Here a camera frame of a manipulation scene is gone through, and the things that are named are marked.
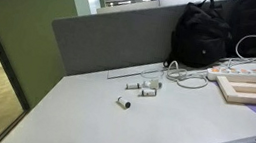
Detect grey desk partition panel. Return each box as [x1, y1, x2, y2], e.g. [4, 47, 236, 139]
[45, 0, 234, 98]

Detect black backpack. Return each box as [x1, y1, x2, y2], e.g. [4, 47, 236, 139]
[163, 0, 239, 76]

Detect light wooden divided tray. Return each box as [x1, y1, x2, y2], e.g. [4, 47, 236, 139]
[213, 74, 256, 108]

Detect white power strip orange switches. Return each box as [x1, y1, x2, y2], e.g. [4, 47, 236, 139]
[204, 59, 256, 88]

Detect coiled thin white cable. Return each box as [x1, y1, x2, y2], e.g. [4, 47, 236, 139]
[139, 55, 212, 92]

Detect dark door frame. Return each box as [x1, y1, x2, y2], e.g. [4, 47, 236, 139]
[0, 0, 47, 143]

